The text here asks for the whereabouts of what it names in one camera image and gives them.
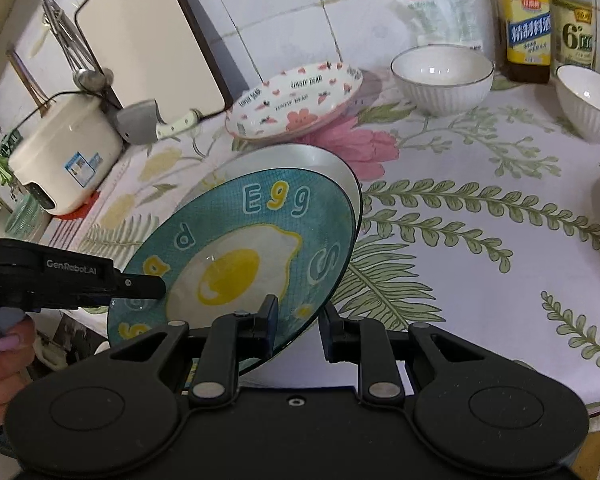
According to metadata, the cleaver with white handle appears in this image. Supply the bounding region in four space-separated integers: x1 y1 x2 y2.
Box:
116 100 204 145

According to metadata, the clear vinegar bottle yellow cap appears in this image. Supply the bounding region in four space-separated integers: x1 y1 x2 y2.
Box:
550 0 599 74

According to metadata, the hanging metal ladle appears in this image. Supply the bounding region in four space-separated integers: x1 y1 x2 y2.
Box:
42 0 107 94

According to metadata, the wooden utensil handle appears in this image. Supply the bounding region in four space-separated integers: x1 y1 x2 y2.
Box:
6 46 48 113

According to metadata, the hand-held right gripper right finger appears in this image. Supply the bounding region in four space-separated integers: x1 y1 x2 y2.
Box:
318 304 487 407

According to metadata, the beige cutting board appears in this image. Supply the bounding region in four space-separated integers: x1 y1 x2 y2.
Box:
75 0 234 122

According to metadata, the yellow label cooking wine bottle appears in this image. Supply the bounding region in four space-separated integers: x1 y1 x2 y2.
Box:
495 0 554 85

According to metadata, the floral tablecloth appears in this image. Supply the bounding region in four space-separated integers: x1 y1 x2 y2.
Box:
45 62 600 443

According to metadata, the teal fried egg plate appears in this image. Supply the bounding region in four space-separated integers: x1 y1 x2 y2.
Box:
107 170 357 377

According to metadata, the white ribbed bowl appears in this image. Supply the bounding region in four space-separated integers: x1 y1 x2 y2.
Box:
390 45 496 117
553 64 600 146

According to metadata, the person's left hand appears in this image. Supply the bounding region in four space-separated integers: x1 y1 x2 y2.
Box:
0 316 37 427

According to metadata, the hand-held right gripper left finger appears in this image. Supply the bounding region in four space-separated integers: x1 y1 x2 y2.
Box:
109 294 280 408

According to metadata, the cream electric cooker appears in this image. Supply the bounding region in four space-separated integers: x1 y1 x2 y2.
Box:
7 91 126 216

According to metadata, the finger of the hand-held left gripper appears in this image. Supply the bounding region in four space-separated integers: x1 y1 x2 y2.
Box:
111 272 167 307

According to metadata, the pink heart print plate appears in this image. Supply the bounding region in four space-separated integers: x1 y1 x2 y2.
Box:
224 61 365 142

